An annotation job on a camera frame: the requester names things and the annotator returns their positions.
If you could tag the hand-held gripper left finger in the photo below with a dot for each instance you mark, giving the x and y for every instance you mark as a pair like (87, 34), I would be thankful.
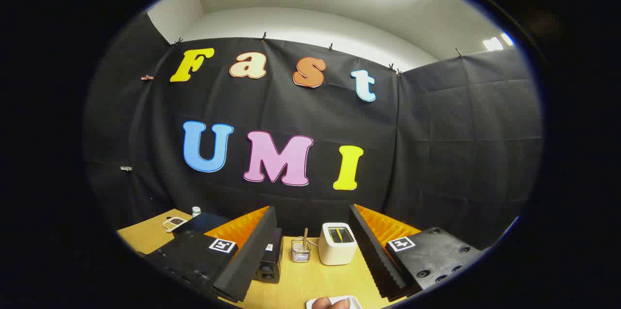
(252, 255)

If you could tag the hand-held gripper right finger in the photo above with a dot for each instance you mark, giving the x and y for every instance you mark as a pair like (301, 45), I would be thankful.
(371, 255)

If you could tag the black toaster oven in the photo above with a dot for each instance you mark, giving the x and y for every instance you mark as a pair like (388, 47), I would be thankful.
(269, 265)

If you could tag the white cherry-print plate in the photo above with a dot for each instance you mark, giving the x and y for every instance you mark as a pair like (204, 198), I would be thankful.
(354, 300)

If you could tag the white pop-up toaster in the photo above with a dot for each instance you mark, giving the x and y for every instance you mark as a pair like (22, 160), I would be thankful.
(337, 251)

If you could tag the wooden stick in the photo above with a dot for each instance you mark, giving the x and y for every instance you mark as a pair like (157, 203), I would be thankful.
(305, 237)

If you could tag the small ceiling light panel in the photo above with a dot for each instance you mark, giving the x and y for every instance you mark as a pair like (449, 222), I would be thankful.
(492, 44)
(507, 39)

